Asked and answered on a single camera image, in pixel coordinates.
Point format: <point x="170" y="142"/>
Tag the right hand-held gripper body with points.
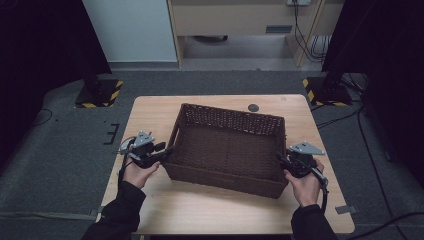
<point x="301" y="163"/>

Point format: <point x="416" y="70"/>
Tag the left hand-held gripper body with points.
<point x="143" y="153"/>

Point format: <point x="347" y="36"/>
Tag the brown woven basket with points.
<point x="226" y="150"/>

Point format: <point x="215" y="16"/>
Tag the person's left hand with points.
<point x="138" y="175"/>

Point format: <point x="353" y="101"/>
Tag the person's right hand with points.
<point x="306" y="190"/>

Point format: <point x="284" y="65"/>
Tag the black floor tape mark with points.
<point x="113" y="133"/>

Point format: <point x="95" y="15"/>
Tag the dark round disc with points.
<point x="253" y="107"/>

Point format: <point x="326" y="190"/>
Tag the grey tape strip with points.
<point x="96" y="211"/>
<point x="346" y="209"/>

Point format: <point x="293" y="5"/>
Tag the black yellow-striped stand base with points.
<point x="328" y="93"/>
<point x="100" y="93"/>

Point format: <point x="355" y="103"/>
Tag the white panel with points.
<point x="130" y="30"/>

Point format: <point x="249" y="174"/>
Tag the black curtain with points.
<point x="40" y="50"/>
<point x="383" y="50"/>

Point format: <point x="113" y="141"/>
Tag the beige wooden cabinet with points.
<point x="233" y="18"/>

